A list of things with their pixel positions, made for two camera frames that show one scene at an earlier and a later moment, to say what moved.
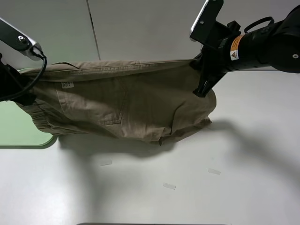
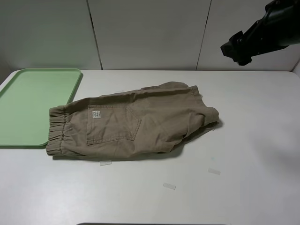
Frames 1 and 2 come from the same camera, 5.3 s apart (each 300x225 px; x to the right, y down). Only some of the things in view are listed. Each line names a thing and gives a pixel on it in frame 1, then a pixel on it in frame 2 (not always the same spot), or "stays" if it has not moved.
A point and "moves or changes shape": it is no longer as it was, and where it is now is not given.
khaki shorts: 149,100 moves or changes shape
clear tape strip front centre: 169,186 stays
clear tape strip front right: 212,170 stays
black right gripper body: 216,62 → 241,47
